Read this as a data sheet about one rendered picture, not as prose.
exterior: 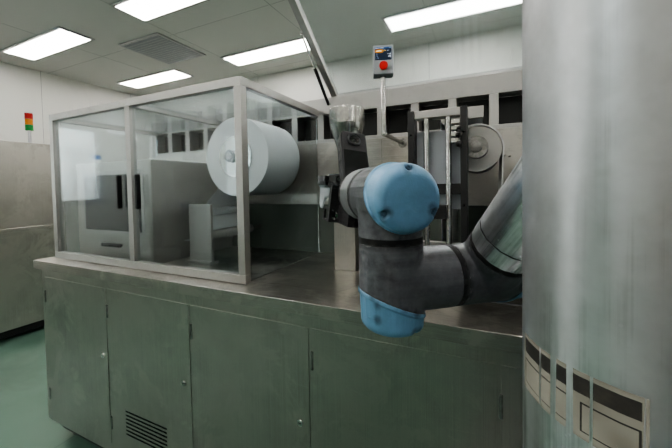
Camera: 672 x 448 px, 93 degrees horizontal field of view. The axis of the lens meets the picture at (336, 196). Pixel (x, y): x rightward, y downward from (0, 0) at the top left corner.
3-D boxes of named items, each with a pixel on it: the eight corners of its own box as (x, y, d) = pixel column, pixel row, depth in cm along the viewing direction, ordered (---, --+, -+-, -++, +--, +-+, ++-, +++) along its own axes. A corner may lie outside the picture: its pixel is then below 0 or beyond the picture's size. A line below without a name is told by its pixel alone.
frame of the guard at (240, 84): (51, 258, 157) (44, 114, 154) (158, 239, 208) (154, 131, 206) (242, 286, 107) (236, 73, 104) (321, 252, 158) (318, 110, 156)
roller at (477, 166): (452, 172, 101) (452, 127, 101) (458, 174, 124) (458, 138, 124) (502, 170, 95) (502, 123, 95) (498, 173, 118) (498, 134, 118)
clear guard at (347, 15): (290, -12, 118) (290, -13, 118) (337, 96, 156) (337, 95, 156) (675, -138, 74) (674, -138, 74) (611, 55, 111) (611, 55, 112)
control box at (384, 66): (373, 73, 109) (372, 43, 109) (373, 79, 115) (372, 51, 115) (394, 71, 108) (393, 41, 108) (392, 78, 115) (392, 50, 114)
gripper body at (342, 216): (319, 218, 58) (334, 226, 46) (325, 171, 58) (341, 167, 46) (360, 222, 60) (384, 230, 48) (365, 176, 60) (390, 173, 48)
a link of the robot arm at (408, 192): (374, 245, 31) (373, 158, 31) (346, 230, 42) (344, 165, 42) (446, 240, 33) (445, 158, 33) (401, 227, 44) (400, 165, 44)
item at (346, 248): (326, 270, 125) (323, 123, 123) (340, 262, 138) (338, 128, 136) (359, 274, 119) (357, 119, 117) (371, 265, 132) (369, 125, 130)
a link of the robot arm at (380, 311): (466, 333, 36) (465, 236, 36) (371, 347, 34) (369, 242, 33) (430, 308, 44) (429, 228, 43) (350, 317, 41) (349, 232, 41)
